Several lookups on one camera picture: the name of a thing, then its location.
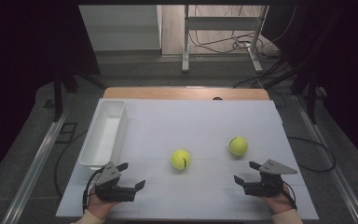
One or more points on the metal floor rail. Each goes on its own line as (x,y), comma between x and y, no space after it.
(332,161)
(34,168)

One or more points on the black tripod stand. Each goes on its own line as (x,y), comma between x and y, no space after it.
(58,93)
(310,93)

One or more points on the person's right hand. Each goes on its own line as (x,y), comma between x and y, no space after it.
(278,203)

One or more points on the white board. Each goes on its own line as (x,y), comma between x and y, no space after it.
(183,127)

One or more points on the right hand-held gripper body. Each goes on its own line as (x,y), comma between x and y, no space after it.
(267,188)

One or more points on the white cabinet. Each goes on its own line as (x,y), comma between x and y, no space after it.
(121,28)

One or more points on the white plastic bin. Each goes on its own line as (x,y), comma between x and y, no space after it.
(104,137)

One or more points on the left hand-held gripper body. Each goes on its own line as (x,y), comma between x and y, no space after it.
(113,193)

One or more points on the yellow tennis ball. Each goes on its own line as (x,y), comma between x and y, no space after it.
(180,159)
(238,146)

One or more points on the wooden table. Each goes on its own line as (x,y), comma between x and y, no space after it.
(183,93)

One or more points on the dark curtain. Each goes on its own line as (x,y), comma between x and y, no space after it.
(18,77)
(348,62)

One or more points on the person's left hand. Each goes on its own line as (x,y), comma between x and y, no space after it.
(99,207)

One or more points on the dark round table grommet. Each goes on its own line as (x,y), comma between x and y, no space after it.
(217,98)

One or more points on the grey metal stand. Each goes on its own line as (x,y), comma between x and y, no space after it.
(222,23)

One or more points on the black floor bracket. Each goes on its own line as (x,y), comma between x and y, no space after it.
(71,124)

